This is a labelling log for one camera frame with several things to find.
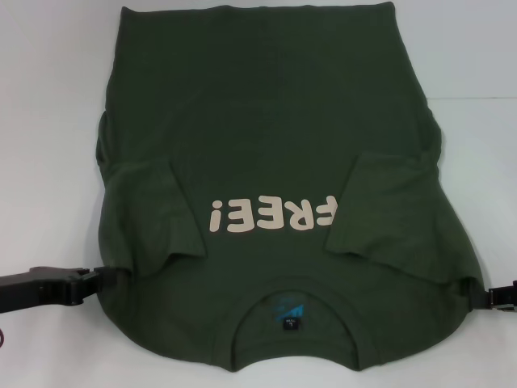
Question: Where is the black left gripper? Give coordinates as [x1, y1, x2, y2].
[0, 265, 132, 315]

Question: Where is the dark green t-shirt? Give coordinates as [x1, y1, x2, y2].
[95, 2, 489, 361]

